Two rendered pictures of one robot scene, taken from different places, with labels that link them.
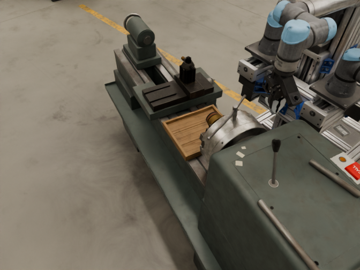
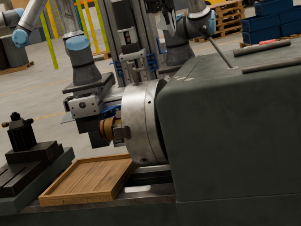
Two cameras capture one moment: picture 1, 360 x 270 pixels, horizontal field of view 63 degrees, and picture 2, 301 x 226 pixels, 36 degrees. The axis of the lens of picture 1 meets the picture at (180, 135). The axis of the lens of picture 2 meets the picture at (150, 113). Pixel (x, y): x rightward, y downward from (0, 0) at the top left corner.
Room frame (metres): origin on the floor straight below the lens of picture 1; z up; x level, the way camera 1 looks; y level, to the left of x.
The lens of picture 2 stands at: (-0.28, 0.85, 1.57)
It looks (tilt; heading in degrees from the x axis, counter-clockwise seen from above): 15 degrees down; 317
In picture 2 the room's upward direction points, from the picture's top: 13 degrees counter-clockwise
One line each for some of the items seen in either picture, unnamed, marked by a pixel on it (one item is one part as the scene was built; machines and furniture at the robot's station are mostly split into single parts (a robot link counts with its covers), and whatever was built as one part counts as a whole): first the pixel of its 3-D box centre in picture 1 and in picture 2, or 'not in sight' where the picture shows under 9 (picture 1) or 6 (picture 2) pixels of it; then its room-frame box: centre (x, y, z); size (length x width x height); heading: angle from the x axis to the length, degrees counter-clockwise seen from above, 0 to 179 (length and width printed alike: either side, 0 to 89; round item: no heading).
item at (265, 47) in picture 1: (271, 41); (85, 71); (1.67, -0.56, 1.21); 0.15 x 0.15 x 0.10
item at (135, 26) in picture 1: (140, 40); not in sight; (2.01, 0.31, 1.01); 0.30 x 0.20 x 0.29; 28
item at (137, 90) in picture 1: (177, 91); (18, 179); (1.55, 0.02, 0.90); 0.53 x 0.30 x 0.06; 118
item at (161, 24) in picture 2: (269, 103); (164, 25); (0.85, -0.34, 1.42); 0.06 x 0.03 x 0.09; 21
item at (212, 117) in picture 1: (216, 122); (113, 128); (1.08, -0.19, 1.08); 0.09 x 0.09 x 0.09; 29
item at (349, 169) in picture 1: (355, 171); (267, 44); (0.66, -0.67, 1.26); 0.06 x 0.06 x 0.02; 28
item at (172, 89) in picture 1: (178, 90); (22, 169); (1.49, 0.02, 0.95); 0.43 x 0.18 x 0.04; 118
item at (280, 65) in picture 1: (285, 61); not in sight; (0.84, -0.35, 1.61); 0.08 x 0.08 x 0.05
